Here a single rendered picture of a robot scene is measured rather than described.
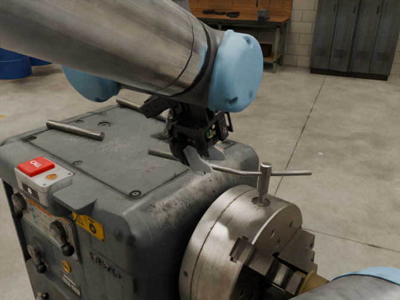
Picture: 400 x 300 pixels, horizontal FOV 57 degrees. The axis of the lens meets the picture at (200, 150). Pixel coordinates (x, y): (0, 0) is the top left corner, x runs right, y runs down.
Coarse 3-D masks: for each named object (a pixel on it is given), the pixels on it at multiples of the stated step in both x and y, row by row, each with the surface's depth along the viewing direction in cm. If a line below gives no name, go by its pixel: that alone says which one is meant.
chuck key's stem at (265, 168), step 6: (264, 162) 73; (264, 168) 72; (270, 168) 72; (264, 174) 72; (258, 180) 74; (264, 180) 73; (258, 186) 74; (264, 186) 73; (264, 192) 74; (258, 198) 75; (264, 198) 75
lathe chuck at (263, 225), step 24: (240, 216) 72; (264, 216) 71; (288, 216) 78; (216, 240) 70; (264, 240) 71; (288, 240) 83; (216, 264) 69; (240, 264) 66; (192, 288) 72; (216, 288) 68; (240, 288) 69
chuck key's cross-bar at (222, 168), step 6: (150, 150) 67; (156, 150) 67; (156, 156) 67; (162, 156) 67; (168, 156) 68; (210, 162) 70; (216, 168) 70; (222, 168) 71; (228, 168) 71; (234, 168) 72; (234, 174) 72; (240, 174) 72; (246, 174) 72; (252, 174) 72; (258, 174) 72; (270, 174) 73; (276, 174) 73; (282, 174) 73; (288, 174) 74; (294, 174) 74; (300, 174) 74; (306, 174) 74
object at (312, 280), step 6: (312, 270) 74; (306, 276) 72; (312, 276) 73; (318, 276) 73; (306, 282) 71; (312, 282) 71; (318, 282) 71; (324, 282) 71; (300, 288) 71; (306, 288) 71; (312, 288) 70; (288, 294) 73; (300, 294) 70
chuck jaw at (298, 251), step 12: (300, 228) 87; (300, 240) 83; (312, 240) 84; (276, 252) 81; (288, 252) 81; (300, 252) 80; (312, 252) 80; (288, 264) 79; (300, 264) 78; (312, 264) 77
